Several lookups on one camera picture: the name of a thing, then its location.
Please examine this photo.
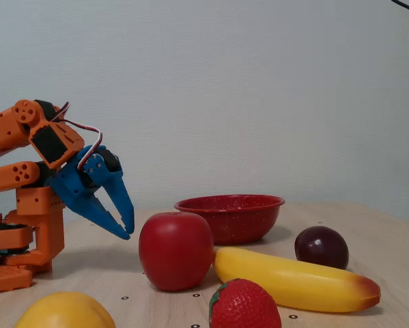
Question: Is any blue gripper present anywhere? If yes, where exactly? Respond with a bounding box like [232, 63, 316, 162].
[50, 144, 136, 241]

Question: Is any yellow toy banana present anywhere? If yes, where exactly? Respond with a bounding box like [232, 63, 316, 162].
[212, 246, 382, 314]

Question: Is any yellow orange toy peach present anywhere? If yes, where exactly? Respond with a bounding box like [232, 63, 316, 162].
[13, 290, 117, 328]

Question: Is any red speckled enamel bowl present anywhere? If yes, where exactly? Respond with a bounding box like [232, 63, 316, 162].
[173, 194, 286, 246]

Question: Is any red white black servo cable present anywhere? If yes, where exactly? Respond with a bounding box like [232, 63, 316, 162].
[49, 101, 104, 170]

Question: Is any red toy strawberry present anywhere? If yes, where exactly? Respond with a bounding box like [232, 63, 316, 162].
[208, 278, 283, 328]

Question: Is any orange robot base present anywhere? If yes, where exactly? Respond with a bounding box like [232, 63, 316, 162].
[0, 213, 53, 296]

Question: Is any red toy apple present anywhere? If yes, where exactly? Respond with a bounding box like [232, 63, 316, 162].
[138, 211, 215, 292]

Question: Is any dark purple toy plum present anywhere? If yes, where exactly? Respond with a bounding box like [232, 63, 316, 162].
[294, 225, 350, 271]

